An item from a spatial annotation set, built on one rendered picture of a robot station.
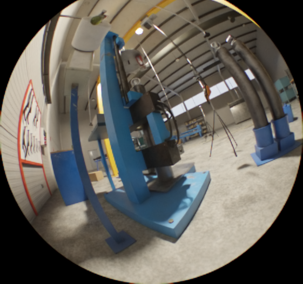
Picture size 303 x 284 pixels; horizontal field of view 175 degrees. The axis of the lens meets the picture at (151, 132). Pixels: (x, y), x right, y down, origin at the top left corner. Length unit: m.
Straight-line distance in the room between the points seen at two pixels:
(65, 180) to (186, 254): 1.82
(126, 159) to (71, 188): 1.33
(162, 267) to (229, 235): 0.37
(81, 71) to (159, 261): 1.19
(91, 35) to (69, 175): 1.85
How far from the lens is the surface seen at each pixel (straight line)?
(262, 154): 1.37
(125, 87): 1.09
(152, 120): 0.84
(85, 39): 0.88
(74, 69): 0.75
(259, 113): 1.33
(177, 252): 0.67
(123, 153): 0.87
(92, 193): 0.62
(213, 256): 0.63
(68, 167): 1.91
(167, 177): 1.22
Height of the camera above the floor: 0.60
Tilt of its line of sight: 8 degrees up
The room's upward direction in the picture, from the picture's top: 18 degrees counter-clockwise
